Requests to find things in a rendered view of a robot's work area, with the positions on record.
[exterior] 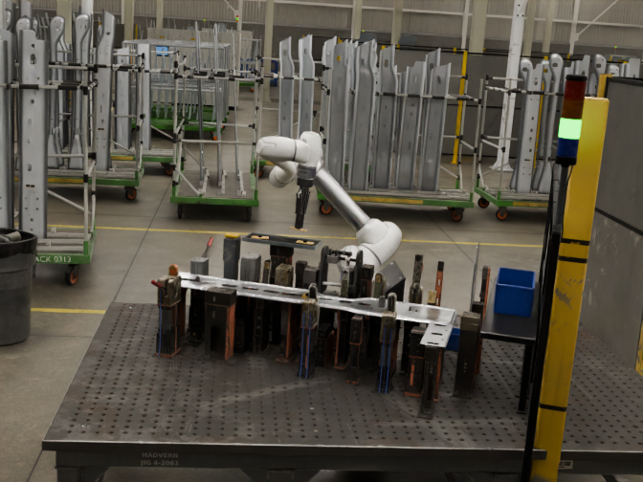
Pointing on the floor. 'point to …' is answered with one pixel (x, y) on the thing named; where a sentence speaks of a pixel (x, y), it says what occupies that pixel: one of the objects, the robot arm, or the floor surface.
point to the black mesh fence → (542, 322)
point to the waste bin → (16, 283)
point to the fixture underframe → (496, 471)
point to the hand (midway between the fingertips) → (299, 220)
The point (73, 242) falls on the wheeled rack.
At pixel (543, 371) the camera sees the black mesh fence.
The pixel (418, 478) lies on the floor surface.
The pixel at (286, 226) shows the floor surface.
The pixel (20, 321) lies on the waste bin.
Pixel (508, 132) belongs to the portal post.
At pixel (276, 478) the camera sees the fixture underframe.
